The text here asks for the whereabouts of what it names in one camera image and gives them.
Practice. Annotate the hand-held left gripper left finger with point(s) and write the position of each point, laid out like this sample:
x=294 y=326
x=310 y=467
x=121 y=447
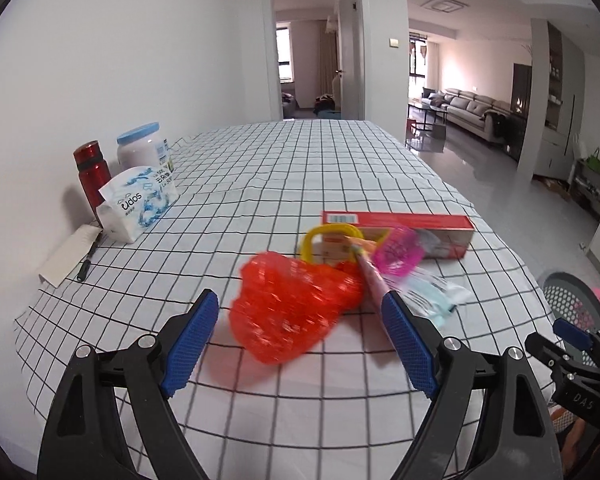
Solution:
x=190 y=345

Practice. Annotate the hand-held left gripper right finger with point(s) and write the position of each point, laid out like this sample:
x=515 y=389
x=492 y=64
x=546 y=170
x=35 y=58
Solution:
x=410 y=345

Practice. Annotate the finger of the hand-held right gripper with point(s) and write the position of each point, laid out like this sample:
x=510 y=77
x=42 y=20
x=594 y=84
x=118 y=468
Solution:
x=572 y=332
x=547 y=352

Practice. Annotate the grey perforated waste basket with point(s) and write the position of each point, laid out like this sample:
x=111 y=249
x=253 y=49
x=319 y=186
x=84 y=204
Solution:
x=565 y=300

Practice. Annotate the clear pale blue wrapper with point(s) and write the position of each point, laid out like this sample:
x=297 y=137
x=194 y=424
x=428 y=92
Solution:
x=430 y=292

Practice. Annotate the pink stick wrapper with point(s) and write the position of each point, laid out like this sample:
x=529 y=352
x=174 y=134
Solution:
x=372 y=275

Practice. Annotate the pink mesh wrapper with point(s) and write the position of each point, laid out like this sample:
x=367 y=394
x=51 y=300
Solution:
x=395 y=255

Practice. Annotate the red plastic bag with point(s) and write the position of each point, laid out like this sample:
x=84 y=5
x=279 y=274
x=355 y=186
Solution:
x=280 y=310

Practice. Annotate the person's right hand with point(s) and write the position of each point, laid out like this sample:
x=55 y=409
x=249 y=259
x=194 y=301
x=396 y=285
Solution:
x=574 y=450

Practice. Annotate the long red carton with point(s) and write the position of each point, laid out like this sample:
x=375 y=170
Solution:
x=430 y=222

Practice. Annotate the black pen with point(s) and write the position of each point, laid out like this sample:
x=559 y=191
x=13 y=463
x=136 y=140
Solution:
x=86 y=265

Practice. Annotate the shoe rack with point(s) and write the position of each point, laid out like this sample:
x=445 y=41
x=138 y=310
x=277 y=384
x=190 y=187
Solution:
x=592 y=190

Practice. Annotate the white folded paper card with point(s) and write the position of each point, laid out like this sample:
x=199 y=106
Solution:
x=65 y=257

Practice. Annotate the white blue tissue pack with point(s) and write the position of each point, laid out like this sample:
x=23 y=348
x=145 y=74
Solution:
x=135 y=200

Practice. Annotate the green bag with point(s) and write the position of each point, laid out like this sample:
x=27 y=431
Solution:
x=597 y=162

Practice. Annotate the red metal bottle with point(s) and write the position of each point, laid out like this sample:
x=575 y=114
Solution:
x=92 y=180

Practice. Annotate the checked white tablecloth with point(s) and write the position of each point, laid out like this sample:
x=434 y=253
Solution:
x=280 y=170

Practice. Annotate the white jar blue lid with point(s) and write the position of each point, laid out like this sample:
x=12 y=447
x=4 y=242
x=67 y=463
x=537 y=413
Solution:
x=140 y=152

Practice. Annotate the cardboard box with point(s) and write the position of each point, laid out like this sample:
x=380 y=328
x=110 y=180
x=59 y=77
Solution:
x=440 y=130

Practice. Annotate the black jacket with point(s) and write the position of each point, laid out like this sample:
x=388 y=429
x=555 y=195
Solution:
x=495 y=125

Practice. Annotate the white shelf cabinet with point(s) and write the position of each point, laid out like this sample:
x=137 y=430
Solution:
x=557 y=110

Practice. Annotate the dark coffee table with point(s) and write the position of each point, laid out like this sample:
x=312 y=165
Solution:
x=427 y=107

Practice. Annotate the grey sofa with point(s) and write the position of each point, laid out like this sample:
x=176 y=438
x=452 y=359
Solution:
x=470 y=110

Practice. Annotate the balcony window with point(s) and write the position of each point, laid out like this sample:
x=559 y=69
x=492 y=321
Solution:
x=420 y=65

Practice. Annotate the white door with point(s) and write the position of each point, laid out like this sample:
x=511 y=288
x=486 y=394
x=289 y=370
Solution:
x=347 y=60

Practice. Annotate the beige curtain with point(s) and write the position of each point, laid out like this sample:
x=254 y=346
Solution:
x=326 y=60

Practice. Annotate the bedroom window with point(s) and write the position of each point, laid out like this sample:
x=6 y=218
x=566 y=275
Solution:
x=284 y=55

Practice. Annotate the square ceiling light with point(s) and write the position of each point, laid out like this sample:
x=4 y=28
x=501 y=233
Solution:
x=445 y=4

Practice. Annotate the wall switch panel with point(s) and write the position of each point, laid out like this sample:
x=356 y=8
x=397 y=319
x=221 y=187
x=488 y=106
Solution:
x=393 y=43

